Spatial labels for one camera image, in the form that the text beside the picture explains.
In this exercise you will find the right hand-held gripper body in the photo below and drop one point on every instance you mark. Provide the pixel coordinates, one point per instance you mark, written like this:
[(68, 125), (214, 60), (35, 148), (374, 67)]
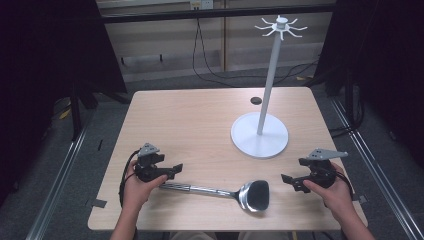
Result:
[(321, 173)]

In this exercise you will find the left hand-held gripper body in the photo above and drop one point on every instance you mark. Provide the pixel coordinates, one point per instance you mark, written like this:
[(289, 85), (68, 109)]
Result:
[(148, 170)]

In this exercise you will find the person's left hand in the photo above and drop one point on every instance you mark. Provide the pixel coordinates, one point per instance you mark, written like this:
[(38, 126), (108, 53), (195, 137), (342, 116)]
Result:
[(136, 193)]

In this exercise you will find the person's right hand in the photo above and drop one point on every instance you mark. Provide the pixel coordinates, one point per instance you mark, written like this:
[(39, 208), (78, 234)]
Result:
[(338, 196)]

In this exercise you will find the metal ladle with black head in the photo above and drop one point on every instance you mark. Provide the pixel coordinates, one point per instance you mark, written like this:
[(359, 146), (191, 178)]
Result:
[(255, 195)]

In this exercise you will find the grey tape piece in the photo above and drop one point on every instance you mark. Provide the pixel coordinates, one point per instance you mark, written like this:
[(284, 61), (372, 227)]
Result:
[(362, 199), (97, 202)]

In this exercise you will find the white utensil hook stand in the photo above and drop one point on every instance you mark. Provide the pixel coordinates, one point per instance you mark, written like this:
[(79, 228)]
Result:
[(260, 136)]

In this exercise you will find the person's lap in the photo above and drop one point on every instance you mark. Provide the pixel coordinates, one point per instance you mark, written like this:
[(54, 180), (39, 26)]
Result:
[(230, 236)]

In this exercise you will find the black table grommet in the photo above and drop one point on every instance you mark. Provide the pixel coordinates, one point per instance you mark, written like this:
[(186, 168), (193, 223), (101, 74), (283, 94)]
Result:
[(256, 100)]

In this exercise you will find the black stand leg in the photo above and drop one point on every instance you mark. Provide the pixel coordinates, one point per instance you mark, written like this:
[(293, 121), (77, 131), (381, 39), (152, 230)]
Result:
[(76, 113)]

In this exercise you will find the dark curtain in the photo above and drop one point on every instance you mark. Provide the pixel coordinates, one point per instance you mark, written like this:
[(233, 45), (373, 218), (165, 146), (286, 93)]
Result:
[(50, 60), (383, 66)]

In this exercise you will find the black horizontal bar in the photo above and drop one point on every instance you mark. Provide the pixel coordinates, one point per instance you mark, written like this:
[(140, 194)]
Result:
[(216, 14)]

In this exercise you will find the metal floor rail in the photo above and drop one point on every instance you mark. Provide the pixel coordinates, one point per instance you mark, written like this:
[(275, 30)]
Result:
[(380, 173), (56, 186)]

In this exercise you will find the wall power outlet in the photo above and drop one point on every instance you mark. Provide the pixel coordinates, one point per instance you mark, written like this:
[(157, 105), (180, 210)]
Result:
[(201, 4)]

